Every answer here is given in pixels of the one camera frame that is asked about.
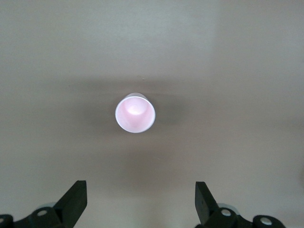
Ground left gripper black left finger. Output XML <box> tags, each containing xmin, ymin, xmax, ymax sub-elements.
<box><xmin>0</xmin><ymin>180</ymin><xmax>87</xmax><ymax>228</ymax></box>

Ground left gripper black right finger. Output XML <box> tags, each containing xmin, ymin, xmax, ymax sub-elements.
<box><xmin>194</xmin><ymin>181</ymin><xmax>285</xmax><ymax>228</ymax></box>

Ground pink plastic cup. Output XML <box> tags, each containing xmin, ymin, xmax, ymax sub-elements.
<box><xmin>114</xmin><ymin>92</ymin><xmax>157</xmax><ymax>134</ymax></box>

